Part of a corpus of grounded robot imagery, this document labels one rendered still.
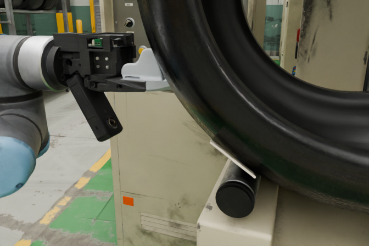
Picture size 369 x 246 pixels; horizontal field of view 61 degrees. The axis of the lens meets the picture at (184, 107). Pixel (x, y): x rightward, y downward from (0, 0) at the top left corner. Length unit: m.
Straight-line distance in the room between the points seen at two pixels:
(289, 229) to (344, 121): 0.21
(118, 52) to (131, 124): 0.78
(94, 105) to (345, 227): 0.42
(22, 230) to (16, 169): 1.51
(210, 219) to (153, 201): 0.94
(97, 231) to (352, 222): 1.47
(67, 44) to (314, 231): 0.46
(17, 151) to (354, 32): 0.61
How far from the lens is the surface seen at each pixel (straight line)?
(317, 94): 0.58
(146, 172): 1.28
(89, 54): 0.47
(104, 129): 0.50
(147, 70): 0.44
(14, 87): 0.59
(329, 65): 0.69
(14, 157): 0.47
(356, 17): 0.68
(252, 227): 0.40
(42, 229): 1.95
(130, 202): 1.39
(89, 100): 0.50
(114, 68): 0.46
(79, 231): 1.87
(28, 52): 0.54
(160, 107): 1.15
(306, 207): 0.56
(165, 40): 0.33
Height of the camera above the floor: 1.10
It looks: 16 degrees down
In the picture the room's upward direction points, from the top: straight up
